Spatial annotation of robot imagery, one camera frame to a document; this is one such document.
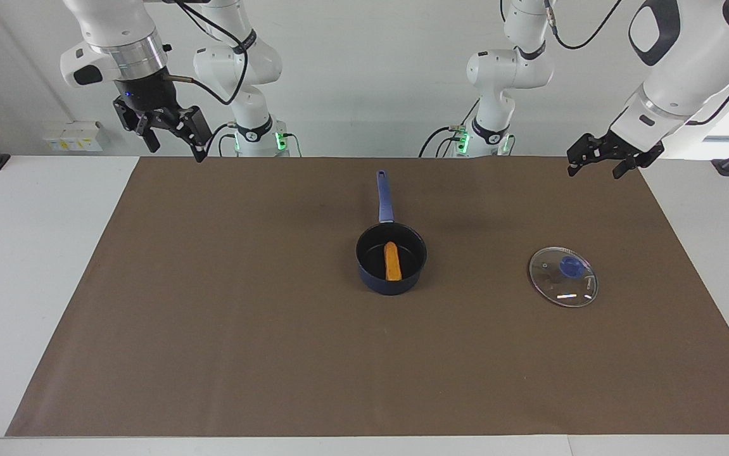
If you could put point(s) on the brown table mat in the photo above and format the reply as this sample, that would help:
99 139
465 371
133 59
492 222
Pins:
364 367

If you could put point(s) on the white wall socket box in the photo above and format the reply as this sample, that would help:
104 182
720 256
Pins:
73 136

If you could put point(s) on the glass lid with blue knob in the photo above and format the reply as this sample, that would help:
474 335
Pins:
557 288

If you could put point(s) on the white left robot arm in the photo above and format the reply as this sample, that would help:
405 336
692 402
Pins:
687 69

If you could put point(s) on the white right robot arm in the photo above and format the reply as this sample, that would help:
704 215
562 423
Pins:
247 63

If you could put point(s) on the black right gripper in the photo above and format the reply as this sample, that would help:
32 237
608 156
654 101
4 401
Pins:
149 98

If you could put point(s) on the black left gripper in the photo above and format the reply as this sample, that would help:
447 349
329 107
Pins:
624 149

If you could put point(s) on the dark blue saucepan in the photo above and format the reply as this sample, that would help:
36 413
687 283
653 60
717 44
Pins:
387 196

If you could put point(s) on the yellow corn cob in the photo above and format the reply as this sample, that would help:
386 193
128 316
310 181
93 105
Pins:
393 263

